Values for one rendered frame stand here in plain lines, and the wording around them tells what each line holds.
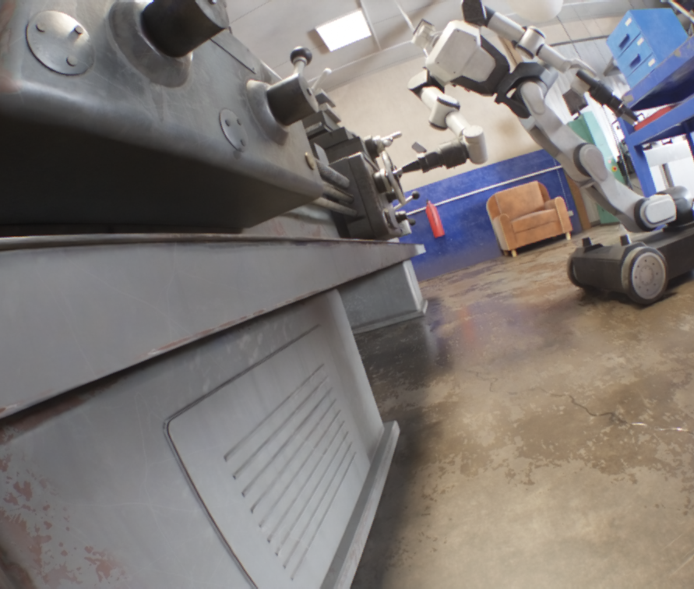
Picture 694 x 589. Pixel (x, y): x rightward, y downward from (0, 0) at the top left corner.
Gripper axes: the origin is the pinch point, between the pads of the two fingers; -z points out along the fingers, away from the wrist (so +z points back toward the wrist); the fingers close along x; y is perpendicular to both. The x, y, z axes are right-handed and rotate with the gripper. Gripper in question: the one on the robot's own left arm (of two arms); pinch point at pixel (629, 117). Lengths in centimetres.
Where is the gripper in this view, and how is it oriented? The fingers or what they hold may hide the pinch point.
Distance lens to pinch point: 159.0
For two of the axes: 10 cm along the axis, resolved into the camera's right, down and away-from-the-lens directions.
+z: -6.9, -6.9, 2.5
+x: -5.8, 3.2, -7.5
